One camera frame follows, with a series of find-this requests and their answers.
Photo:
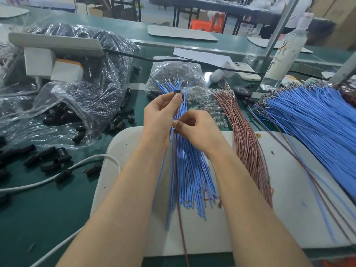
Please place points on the pile of black plastic caps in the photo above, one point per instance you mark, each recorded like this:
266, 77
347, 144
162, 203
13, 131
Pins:
47, 158

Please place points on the white computer mouse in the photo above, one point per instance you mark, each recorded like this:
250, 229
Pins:
217, 75

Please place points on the slanted metal frame post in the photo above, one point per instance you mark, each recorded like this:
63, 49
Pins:
282, 23

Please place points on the person's left forearm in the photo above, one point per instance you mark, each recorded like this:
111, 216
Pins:
111, 217

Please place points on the orange plastic stool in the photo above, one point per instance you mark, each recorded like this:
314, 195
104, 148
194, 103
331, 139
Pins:
207, 22

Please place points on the black tape roll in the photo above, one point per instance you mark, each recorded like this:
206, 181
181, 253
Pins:
243, 92

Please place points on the white orange charger adapter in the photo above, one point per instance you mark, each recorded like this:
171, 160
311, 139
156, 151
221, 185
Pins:
67, 70

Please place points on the white power strip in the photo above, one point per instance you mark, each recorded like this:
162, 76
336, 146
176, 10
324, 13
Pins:
55, 44

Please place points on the person's right hand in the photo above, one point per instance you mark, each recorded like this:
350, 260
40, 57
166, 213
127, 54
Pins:
201, 133

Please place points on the blue table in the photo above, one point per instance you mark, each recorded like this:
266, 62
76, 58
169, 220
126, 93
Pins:
44, 1

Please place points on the cardboard boxes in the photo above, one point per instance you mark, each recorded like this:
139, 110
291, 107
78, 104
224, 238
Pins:
335, 15

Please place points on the white paper sheet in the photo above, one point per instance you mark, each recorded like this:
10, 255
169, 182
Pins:
200, 56

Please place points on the long black-frame table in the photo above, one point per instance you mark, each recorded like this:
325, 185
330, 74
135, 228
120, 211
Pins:
178, 2

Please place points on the small black connector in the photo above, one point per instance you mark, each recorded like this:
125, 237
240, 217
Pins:
178, 92

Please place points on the white spray bottle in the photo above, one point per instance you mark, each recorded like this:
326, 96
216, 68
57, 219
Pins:
285, 55

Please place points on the white flat tray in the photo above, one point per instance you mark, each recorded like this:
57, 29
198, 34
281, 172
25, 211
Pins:
258, 44
182, 33
13, 12

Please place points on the short metal frame post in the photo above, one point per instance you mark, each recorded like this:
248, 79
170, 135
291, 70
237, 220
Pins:
342, 69

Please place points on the person's right forearm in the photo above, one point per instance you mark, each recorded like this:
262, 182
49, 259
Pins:
258, 217

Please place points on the small clear plastic bag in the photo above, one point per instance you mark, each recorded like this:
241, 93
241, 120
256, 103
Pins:
175, 70

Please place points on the person's left hand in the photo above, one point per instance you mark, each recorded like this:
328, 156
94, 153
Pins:
158, 119

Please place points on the white paper stack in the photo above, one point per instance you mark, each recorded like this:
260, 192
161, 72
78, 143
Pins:
329, 74

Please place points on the white flat device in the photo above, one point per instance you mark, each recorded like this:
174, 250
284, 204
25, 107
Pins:
243, 70

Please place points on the orange plastic crate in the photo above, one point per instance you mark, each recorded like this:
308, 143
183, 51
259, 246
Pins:
339, 262

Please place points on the large clear plastic bag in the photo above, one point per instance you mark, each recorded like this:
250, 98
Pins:
103, 77

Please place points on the white work board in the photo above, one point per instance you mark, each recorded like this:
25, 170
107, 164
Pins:
278, 225

